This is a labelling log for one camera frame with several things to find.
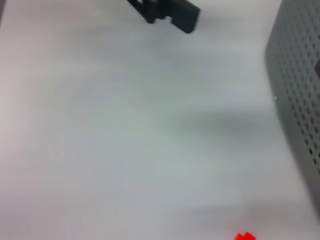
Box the grey perforated storage basket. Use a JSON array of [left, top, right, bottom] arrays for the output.
[[264, 0, 320, 216]]

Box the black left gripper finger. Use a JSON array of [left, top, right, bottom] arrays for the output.
[[126, 0, 201, 35]]

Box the small red toy brick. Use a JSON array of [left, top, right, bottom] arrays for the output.
[[233, 231, 257, 240]]

